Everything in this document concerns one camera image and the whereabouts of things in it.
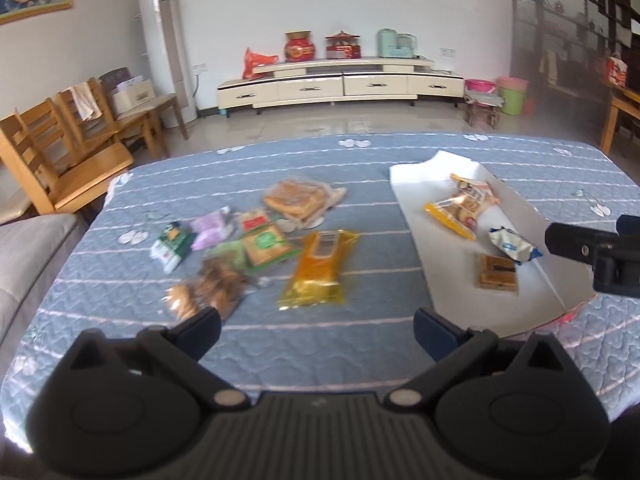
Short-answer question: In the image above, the white tower air conditioner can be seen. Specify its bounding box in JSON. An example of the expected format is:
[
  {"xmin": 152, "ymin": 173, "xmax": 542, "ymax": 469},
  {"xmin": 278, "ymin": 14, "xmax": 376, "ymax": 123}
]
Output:
[{"xmin": 139, "ymin": 0, "xmax": 198, "ymax": 124}]

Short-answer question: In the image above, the near wooden chair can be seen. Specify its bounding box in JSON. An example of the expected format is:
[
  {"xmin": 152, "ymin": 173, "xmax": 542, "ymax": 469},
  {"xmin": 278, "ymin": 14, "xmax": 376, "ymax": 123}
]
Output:
[{"xmin": 1, "ymin": 99, "xmax": 134, "ymax": 214}]

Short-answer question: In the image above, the light green snack packet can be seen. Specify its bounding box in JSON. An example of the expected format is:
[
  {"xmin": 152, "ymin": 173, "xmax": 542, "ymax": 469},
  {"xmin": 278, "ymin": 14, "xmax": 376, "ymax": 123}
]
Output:
[{"xmin": 204, "ymin": 240, "xmax": 248, "ymax": 272}]

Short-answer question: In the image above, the dark chair with box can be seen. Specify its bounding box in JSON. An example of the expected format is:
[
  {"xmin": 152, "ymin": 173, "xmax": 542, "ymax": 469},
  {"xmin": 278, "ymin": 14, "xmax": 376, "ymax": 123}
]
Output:
[{"xmin": 99, "ymin": 67, "xmax": 189, "ymax": 140}]

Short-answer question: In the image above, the dark wooden display shelf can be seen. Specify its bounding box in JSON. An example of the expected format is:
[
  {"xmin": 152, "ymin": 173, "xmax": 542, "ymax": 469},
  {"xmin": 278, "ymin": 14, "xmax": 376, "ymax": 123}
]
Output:
[{"xmin": 511, "ymin": 0, "xmax": 639, "ymax": 105}]

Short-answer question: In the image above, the red label cracker packet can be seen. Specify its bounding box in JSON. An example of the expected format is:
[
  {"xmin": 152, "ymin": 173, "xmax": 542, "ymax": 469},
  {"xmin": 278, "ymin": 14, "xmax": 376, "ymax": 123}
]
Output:
[{"xmin": 238, "ymin": 208, "xmax": 271, "ymax": 233}]

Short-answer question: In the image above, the yellow biscuit bag in tray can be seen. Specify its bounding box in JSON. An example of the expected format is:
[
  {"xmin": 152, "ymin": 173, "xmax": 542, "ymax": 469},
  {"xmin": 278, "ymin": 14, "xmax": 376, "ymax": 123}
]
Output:
[{"xmin": 424, "ymin": 174, "xmax": 500, "ymax": 240}]

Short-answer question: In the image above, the brown cookie clear packet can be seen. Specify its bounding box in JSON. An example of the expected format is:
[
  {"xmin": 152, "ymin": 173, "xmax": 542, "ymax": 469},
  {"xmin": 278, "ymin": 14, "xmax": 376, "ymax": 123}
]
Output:
[{"xmin": 163, "ymin": 258, "xmax": 247, "ymax": 322}]

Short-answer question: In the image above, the brown square cake packet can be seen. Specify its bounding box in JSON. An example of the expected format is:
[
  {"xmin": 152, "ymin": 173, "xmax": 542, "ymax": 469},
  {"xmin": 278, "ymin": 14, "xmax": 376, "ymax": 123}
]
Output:
[{"xmin": 476, "ymin": 255, "xmax": 518, "ymax": 292}]

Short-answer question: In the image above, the clear bread pack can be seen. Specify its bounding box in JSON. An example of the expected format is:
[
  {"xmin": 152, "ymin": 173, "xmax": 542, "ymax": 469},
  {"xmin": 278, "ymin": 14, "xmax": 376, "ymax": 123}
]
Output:
[{"xmin": 262, "ymin": 178, "xmax": 346, "ymax": 229}]

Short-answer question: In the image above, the red plastic bag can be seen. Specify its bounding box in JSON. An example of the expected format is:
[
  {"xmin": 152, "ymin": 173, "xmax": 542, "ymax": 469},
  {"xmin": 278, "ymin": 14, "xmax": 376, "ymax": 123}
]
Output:
[{"xmin": 242, "ymin": 48, "xmax": 279, "ymax": 80}]

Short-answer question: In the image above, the purple snack packet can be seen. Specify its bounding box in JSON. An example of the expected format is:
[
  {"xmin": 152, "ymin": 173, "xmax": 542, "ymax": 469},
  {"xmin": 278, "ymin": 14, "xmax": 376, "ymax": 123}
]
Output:
[{"xmin": 190, "ymin": 206, "xmax": 234, "ymax": 252}]

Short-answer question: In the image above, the green plastic bucket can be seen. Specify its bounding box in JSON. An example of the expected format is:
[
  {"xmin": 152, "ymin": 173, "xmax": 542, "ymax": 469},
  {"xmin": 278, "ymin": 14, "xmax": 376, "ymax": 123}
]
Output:
[{"xmin": 497, "ymin": 76, "xmax": 528, "ymax": 116}]

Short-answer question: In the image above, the mint green kettle appliance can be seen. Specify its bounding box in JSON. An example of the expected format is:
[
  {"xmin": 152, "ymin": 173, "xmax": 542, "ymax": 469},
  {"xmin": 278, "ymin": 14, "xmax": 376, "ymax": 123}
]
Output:
[{"xmin": 376, "ymin": 28, "xmax": 418, "ymax": 58}]

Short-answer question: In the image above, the green white snack packet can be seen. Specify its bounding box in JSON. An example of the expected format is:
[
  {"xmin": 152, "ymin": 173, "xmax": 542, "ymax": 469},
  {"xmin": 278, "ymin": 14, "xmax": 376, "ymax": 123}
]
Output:
[{"xmin": 150, "ymin": 222, "xmax": 195, "ymax": 274}]

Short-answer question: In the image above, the cream tv cabinet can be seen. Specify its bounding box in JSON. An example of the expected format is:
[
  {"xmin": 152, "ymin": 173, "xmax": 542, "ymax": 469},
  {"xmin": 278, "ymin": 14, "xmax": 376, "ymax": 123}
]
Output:
[{"xmin": 217, "ymin": 58, "xmax": 465, "ymax": 115}]

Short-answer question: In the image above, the wooden table at right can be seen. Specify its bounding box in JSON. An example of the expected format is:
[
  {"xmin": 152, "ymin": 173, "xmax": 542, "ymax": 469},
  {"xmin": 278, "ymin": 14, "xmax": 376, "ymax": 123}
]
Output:
[{"xmin": 599, "ymin": 84, "xmax": 640, "ymax": 155}]

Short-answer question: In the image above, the red round jar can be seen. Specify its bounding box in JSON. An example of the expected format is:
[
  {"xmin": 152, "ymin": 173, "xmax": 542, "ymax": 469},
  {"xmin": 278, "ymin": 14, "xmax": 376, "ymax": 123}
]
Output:
[{"xmin": 284, "ymin": 30, "xmax": 316, "ymax": 63}]

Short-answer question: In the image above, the yellow snack packet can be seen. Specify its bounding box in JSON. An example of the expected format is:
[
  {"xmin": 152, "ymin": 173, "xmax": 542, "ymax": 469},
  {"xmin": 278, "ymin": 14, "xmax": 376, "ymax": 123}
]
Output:
[{"xmin": 278, "ymin": 230, "xmax": 359, "ymax": 310}]

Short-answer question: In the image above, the red gift box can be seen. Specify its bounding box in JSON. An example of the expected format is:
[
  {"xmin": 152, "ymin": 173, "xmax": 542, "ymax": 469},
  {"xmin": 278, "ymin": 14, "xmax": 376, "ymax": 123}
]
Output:
[{"xmin": 326, "ymin": 30, "xmax": 361, "ymax": 60}]

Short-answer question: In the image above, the blue quilted table cover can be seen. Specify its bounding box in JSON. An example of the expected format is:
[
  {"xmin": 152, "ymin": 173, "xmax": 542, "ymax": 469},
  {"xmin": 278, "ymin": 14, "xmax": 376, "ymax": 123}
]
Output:
[{"xmin": 1, "ymin": 133, "xmax": 639, "ymax": 445}]

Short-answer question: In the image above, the pink basin on stool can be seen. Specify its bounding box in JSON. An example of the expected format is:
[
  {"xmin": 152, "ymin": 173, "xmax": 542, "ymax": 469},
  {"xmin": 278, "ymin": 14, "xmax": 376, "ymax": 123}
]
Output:
[{"xmin": 463, "ymin": 79, "xmax": 504, "ymax": 128}]

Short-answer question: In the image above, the green label biscuit packet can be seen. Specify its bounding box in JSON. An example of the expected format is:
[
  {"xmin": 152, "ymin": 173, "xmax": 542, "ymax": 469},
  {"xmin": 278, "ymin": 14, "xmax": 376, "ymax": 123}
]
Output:
[{"xmin": 241, "ymin": 223, "xmax": 298, "ymax": 270}]

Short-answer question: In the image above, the grey sofa cushion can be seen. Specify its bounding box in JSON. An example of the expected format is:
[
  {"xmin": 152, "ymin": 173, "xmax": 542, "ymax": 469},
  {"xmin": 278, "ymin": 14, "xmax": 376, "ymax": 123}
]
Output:
[{"xmin": 0, "ymin": 211, "xmax": 87, "ymax": 346}]

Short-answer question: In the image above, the blue white snack packet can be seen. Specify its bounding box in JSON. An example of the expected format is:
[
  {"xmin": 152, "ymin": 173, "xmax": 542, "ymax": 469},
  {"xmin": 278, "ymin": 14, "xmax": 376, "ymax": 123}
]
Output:
[{"xmin": 488, "ymin": 226, "xmax": 542, "ymax": 264}]

